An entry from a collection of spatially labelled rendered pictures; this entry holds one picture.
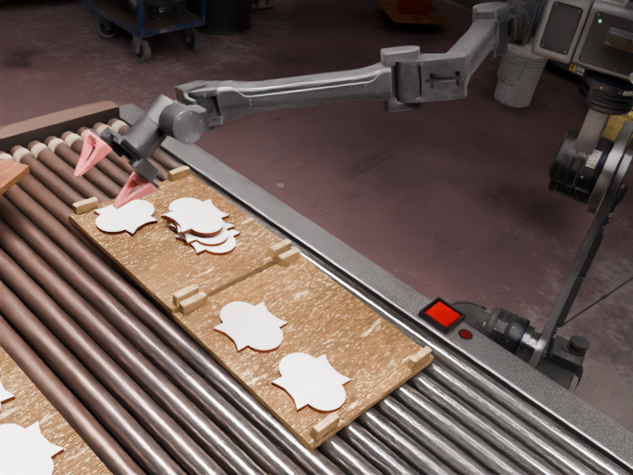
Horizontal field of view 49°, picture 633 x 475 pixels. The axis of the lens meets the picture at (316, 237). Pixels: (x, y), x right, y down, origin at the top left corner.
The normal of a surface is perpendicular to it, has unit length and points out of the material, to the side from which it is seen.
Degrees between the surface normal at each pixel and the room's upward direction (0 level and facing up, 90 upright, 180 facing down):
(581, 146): 90
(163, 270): 0
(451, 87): 83
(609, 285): 0
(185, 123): 76
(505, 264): 0
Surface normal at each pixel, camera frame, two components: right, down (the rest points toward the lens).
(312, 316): 0.14, -0.80
